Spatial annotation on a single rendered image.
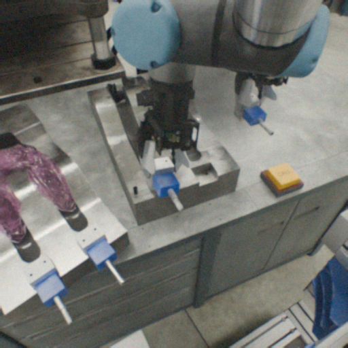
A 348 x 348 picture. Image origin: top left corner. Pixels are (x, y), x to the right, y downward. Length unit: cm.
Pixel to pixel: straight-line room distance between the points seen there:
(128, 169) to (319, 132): 61
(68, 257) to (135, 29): 46
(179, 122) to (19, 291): 42
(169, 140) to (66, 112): 60
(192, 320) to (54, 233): 92
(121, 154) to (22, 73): 74
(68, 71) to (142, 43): 99
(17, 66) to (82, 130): 54
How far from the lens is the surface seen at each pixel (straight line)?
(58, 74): 131
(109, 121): 81
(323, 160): 94
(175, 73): 47
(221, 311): 148
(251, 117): 78
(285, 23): 28
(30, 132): 87
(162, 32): 33
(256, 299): 153
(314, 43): 34
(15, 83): 132
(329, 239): 62
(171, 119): 48
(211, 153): 74
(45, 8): 125
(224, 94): 110
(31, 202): 71
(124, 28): 34
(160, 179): 61
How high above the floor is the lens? 141
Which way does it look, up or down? 49 degrees down
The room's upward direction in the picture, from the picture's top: straight up
